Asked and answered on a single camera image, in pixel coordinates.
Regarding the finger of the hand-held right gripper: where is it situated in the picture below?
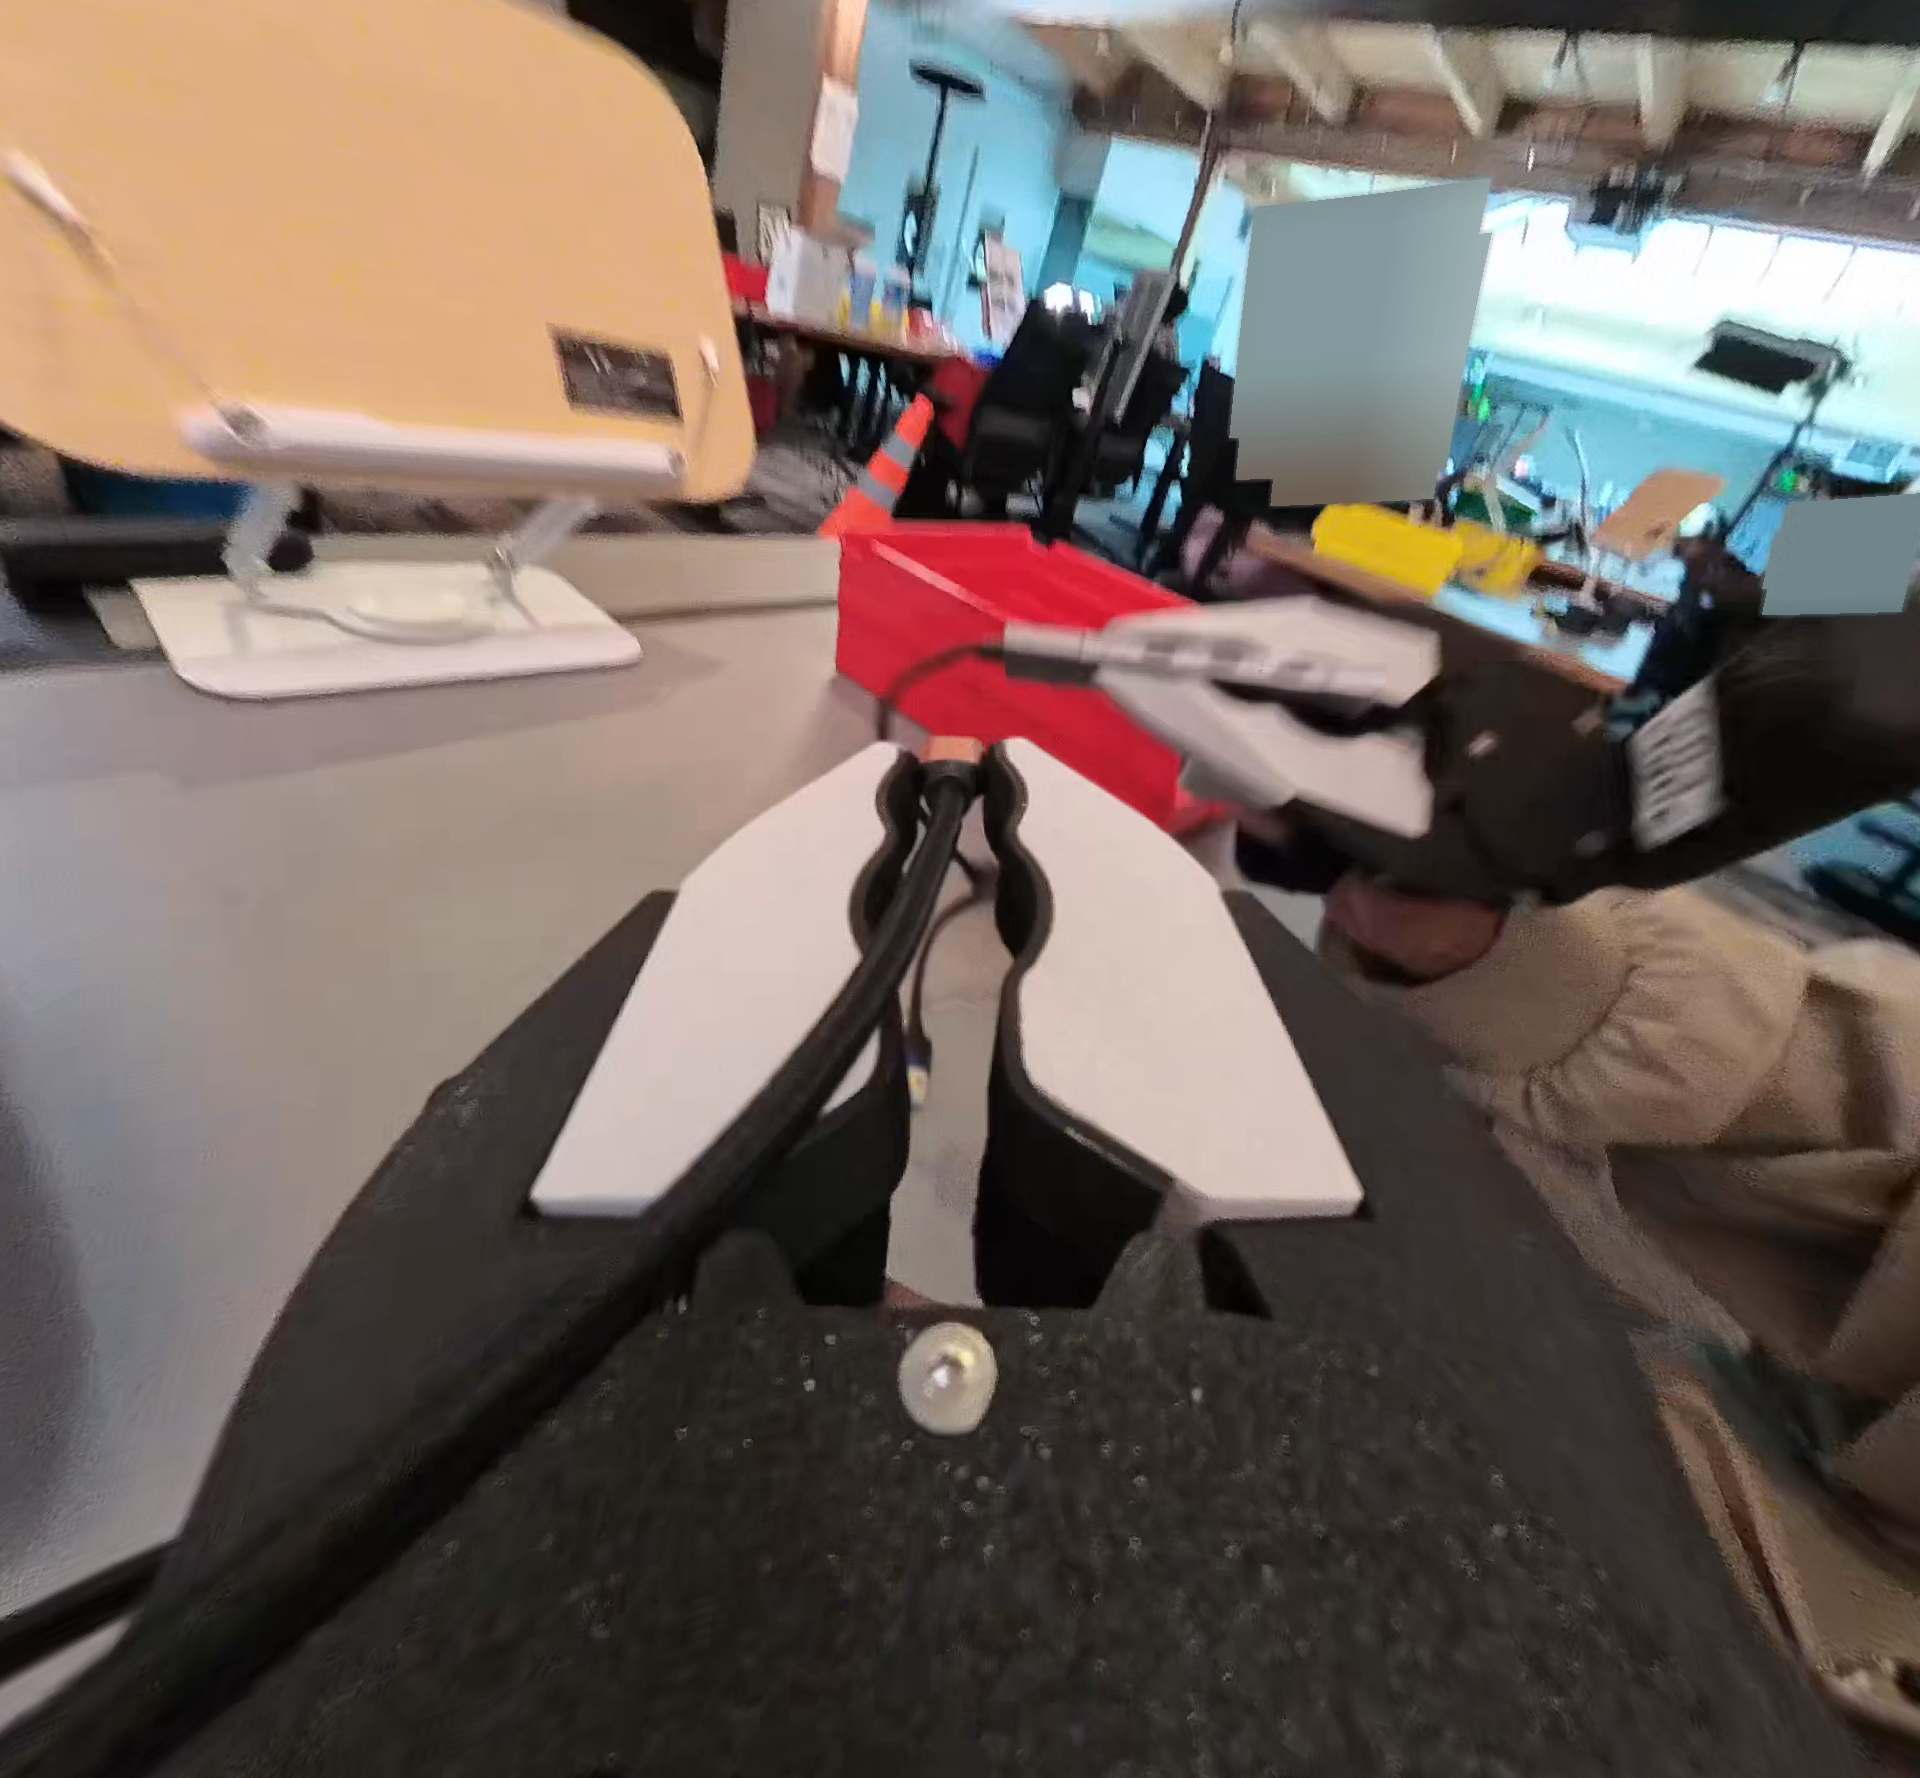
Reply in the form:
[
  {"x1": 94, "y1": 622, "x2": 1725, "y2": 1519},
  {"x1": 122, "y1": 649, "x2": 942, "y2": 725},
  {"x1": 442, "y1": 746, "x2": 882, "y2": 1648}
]
[
  {"x1": 1100, "y1": 598, "x2": 1444, "y2": 710},
  {"x1": 1144, "y1": 688, "x2": 1440, "y2": 844}
]

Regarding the person's right forearm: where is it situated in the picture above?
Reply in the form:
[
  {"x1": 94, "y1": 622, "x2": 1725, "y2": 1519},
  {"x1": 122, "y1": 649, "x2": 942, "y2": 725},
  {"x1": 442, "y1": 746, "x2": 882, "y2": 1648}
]
[{"x1": 1403, "y1": 889, "x2": 1920, "y2": 1209}]

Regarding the red plastic bin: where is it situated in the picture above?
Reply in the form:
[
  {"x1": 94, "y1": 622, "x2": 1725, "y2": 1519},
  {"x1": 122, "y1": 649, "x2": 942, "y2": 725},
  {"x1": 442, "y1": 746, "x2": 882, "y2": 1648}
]
[{"x1": 832, "y1": 523, "x2": 1248, "y2": 837}]

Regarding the black cable gold plug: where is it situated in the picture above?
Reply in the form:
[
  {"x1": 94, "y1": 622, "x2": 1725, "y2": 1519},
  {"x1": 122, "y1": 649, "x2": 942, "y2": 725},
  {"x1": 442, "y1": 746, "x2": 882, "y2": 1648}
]
[{"x1": 0, "y1": 740, "x2": 988, "y2": 1778}]

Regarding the black floor lamp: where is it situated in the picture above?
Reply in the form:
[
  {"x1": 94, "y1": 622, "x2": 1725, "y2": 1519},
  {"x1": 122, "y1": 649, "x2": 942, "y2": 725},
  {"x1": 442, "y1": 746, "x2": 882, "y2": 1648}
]
[{"x1": 900, "y1": 62, "x2": 988, "y2": 294}]

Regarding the orange traffic cone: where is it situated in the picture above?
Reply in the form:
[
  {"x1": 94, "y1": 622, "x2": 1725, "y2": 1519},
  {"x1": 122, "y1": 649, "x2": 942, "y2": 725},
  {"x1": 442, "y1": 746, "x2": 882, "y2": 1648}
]
[{"x1": 820, "y1": 396, "x2": 939, "y2": 542}]

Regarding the person's right hand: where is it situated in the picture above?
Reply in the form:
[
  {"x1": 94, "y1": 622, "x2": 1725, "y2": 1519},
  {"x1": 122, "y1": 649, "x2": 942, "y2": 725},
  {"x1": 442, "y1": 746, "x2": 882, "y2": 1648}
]
[{"x1": 1318, "y1": 877, "x2": 1513, "y2": 988}]

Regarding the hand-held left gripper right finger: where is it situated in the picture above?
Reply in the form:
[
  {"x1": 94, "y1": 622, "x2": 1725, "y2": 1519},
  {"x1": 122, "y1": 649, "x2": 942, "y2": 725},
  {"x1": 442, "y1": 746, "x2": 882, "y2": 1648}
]
[{"x1": 972, "y1": 737, "x2": 1364, "y2": 1304}]

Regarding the black office chair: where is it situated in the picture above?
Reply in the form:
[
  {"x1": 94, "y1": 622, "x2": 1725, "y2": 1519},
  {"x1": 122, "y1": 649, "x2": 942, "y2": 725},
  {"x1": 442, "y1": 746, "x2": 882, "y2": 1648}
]
[{"x1": 959, "y1": 294, "x2": 1144, "y2": 521}]

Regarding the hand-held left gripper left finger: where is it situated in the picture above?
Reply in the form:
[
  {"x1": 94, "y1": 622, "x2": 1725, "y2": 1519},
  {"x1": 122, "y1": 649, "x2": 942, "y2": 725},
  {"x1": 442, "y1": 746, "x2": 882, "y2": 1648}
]
[{"x1": 529, "y1": 740, "x2": 921, "y2": 1303}]

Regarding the person's beige jacket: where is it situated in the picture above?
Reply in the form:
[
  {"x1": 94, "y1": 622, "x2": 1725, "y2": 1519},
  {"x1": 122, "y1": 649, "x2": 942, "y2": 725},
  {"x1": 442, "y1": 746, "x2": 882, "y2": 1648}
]
[{"x1": 1502, "y1": 939, "x2": 1920, "y2": 1778}]

